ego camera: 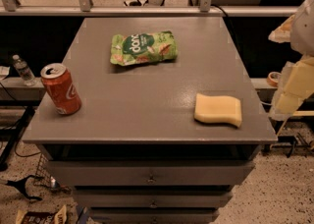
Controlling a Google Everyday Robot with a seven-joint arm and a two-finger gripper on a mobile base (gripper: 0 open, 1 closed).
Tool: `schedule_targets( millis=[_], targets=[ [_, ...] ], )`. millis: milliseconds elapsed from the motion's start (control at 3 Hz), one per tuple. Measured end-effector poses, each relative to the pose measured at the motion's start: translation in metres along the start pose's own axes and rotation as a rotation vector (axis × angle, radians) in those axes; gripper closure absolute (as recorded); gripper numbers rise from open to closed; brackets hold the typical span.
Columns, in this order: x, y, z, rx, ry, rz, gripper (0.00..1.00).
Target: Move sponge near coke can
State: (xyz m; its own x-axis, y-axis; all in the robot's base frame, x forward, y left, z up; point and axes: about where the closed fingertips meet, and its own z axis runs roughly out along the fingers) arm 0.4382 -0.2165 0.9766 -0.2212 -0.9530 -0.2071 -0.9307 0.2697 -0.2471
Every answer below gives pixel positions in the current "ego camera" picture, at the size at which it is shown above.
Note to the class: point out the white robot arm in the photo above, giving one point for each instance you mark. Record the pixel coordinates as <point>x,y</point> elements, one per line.
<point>298,30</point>

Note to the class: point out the orange soda can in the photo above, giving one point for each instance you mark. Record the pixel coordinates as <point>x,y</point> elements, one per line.
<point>58,82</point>

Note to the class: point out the black tool on floor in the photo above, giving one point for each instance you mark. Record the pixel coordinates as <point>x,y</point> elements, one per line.
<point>20,186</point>

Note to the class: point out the brown snack bag on floor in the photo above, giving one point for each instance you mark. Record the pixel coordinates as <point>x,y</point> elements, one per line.
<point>31,217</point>

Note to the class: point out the yellow sponge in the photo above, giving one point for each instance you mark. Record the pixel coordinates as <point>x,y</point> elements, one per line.
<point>218,110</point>

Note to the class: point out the grey drawer cabinet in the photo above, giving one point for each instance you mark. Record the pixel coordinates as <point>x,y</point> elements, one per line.
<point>134,153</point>

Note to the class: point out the tape roll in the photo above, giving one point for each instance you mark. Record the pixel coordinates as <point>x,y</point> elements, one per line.
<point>273,78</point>

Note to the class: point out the wire basket on floor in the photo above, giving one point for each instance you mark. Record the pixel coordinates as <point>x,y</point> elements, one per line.
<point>43,177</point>

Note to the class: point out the clear plastic water bottle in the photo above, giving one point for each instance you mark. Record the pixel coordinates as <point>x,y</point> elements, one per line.
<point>24,70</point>

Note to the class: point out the green chip bag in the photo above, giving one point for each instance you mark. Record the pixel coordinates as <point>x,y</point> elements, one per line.
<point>142,48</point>

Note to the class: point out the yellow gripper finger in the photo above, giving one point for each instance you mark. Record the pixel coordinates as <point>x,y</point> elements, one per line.
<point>296,84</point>

